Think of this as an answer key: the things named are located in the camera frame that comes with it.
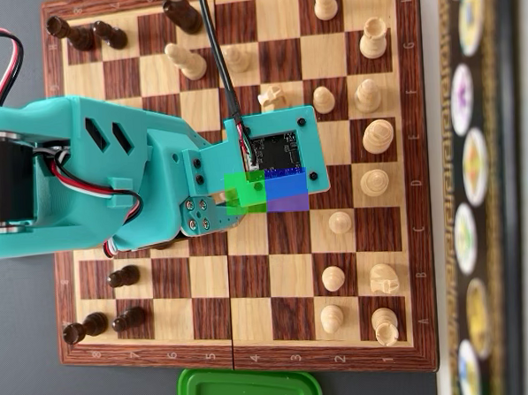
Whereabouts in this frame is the round medallion orange print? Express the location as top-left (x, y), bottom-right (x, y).
top-left (459, 126), bottom-right (490, 209)

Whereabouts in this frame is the green plastic lid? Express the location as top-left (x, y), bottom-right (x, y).
top-left (175, 361), bottom-right (323, 395)

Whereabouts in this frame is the light wooden queen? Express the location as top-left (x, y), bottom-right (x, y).
top-left (359, 168), bottom-right (391, 198)

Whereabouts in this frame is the black camera cable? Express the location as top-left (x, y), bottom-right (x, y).
top-left (196, 0), bottom-right (247, 135)

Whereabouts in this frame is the dark grey table mat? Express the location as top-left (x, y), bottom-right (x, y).
top-left (0, 0), bottom-right (439, 395)

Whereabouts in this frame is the light wooden pawn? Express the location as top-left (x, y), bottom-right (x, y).
top-left (319, 303), bottom-right (347, 336)
top-left (327, 209), bottom-right (354, 236)
top-left (314, 0), bottom-right (340, 22)
top-left (222, 44), bottom-right (253, 75)
top-left (321, 264), bottom-right (346, 292)
top-left (312, 86), bottom-right (337, 115)

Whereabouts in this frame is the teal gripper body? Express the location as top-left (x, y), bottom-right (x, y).
top-left (109, 118), bottom-right (215, 251)

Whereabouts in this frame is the light wooden knight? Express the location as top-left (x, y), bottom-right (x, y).
top-left (256, 83), bottom-right (287, 112)
top-left (368, 262), bottom-right (402, 296)

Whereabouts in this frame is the wooden folding chessboard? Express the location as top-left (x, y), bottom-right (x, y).
top-left (39, 0), bottom-right (440, 392)

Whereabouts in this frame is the round medallion yellow print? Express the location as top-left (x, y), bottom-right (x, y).
top-left (456, 0), bottom-right (487, 58)

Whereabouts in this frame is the light wooden rook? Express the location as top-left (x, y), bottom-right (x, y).
top-left (370, 307), bottom-right (400, 347)
top-left (357, 16), bottom-right (389, 61)

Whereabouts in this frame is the round medallion purple print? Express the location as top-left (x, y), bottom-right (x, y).
top-left (447, 63), bottom-right (477, 138)

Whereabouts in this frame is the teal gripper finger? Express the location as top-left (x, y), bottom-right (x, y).
top-left (178, 191), bottom-right (250, 238)

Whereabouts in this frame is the light wooden bishop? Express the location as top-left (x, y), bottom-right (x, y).
top-left (164, 42), bottom-right (208, 82)
top-left (353, 77), bottom-right (382, 115)

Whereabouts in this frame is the dark wooden rook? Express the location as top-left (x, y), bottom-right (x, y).
top-left (45, 14), bottom-right (97, 54)
top-left (60, 311), bottom-right (111, 346)

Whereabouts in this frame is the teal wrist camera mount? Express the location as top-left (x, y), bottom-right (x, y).
top-left (179, 103), bottom-right (333, 208)

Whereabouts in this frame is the dark wooden pawn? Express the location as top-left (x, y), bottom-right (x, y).
top-left (111, 306), bottom-right (148, 334)
top-left (92, 19), bottom-right (129, 51)
top-left (106, 263), bottom-right (142, 290)

